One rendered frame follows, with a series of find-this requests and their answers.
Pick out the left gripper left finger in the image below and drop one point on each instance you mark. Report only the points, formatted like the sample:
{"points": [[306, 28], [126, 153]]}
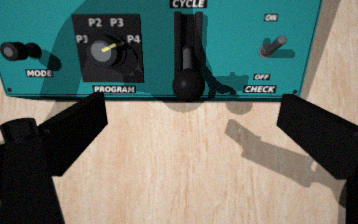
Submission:
{"points": [[28, 194]]}

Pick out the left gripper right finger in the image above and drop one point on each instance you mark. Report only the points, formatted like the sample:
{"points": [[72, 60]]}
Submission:
{"points": [[330, 140]]}

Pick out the dark teal wedge-shaped console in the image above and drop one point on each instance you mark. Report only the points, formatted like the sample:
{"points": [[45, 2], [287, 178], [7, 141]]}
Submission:
{"points": [[146, 54]]}

